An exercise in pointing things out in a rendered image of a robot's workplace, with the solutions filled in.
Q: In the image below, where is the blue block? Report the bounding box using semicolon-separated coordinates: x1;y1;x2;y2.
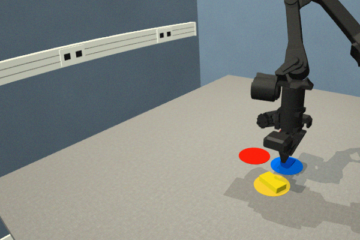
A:
280;157;296;169

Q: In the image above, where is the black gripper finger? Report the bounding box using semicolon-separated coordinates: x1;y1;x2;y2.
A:
289;129;307;156
279;142;296;163

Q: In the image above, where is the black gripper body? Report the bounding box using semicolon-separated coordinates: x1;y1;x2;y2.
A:
263;104;313;153

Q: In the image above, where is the yellow circle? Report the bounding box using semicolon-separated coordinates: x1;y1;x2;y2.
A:
254;174;290;197

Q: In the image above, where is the yellow block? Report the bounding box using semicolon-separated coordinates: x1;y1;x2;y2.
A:
259;171;287;194

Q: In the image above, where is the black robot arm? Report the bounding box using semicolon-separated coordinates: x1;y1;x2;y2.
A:
251;0;360;130

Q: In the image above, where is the red circle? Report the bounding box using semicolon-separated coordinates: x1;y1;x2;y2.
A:
239;148;270;164

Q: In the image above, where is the blue circle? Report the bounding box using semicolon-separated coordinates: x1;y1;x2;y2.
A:
271;157;303;175

